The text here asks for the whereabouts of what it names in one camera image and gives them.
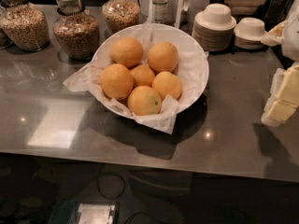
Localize white bowl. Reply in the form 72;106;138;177
92;23;209;113

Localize orange back right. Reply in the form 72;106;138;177
147;42;178;72

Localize white appliance behind bottle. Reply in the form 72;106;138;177
139;0;209;28

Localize glass cereal jar middle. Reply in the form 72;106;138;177
52;0;100;61

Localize glass cereal jar left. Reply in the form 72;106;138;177
0;0;50;52

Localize orange back left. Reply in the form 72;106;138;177
109;36;144;68

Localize black cable loop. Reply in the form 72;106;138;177
96;171;127;201

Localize short stack paper bowls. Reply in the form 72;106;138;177
234;17;265;49

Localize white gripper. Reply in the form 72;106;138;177
261;15;299;127

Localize orange front left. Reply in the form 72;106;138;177
99;63;134;100

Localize tall stack paper bowls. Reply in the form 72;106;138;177
192;4;236;52

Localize grey box under table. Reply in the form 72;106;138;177
49;201;120;224

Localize glass jar far left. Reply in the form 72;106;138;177
0;7;12;49

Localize small orange centre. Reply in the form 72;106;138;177
130;64;155;87

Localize white paper liner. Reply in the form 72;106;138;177
62;23;210;135

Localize glass cereal jar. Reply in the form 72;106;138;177
102;0;140;34
0;0;50;52
52;0;100;61

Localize glass cereal jar right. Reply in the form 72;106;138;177
102;0;140;34

